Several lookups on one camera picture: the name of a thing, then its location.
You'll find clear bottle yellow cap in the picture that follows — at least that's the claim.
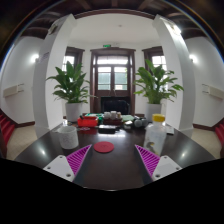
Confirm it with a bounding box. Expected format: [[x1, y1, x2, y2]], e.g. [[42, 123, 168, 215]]
[[143, 114, 167, 155]]

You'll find tray with white cups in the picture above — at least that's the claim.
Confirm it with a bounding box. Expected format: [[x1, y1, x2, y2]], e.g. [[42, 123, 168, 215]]
[[103, 111, 122, 125]]

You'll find black chair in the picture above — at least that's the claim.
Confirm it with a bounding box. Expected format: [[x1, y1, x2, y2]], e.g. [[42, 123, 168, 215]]
[[102, 99, 129, 114]]

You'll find green exit sign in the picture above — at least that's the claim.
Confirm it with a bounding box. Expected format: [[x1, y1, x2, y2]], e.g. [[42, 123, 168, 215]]
[[103, 44, 111, 48]]

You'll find black flat device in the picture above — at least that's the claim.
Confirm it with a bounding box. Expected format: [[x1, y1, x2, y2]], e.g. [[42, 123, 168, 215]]
[[98, 125, 116, 134]]

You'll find grey round object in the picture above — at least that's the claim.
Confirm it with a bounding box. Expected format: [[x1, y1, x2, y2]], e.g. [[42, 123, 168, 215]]
[[134, 118, 148, 128]]

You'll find red round coaster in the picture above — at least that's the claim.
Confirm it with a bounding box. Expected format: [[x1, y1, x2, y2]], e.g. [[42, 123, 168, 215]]
[[94, 141, 114, 153]]

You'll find dark wooden double door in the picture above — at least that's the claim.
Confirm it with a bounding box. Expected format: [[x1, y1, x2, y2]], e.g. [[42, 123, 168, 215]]
[[90, 47, 135, 114]]

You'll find white ceramic mug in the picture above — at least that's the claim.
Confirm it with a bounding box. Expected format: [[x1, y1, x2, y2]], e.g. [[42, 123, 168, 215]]
[[58, 126, 79, 149]]

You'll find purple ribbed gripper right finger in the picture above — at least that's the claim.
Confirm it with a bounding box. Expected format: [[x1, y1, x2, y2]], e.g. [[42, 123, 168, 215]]
[[135, 145, 181, 181]]

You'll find green potted plant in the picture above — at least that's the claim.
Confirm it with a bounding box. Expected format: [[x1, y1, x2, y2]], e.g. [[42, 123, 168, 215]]
[[134, 59, 184, 122], [48, 62, 94, 123]]

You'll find left green potted plant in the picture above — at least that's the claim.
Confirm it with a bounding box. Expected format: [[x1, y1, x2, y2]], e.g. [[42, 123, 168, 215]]
[[48, 62, 94, 123]]

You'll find red box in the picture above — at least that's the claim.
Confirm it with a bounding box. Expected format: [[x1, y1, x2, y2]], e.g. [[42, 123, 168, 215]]
[[77, 116, 98, 127]]

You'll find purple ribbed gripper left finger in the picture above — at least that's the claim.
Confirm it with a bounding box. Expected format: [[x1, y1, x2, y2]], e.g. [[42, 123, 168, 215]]
[[44, 145, 91, 182]]

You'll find right green potted plant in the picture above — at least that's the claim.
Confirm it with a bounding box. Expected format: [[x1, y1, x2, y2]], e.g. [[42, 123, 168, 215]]
[[134, 59, 184, 122]]

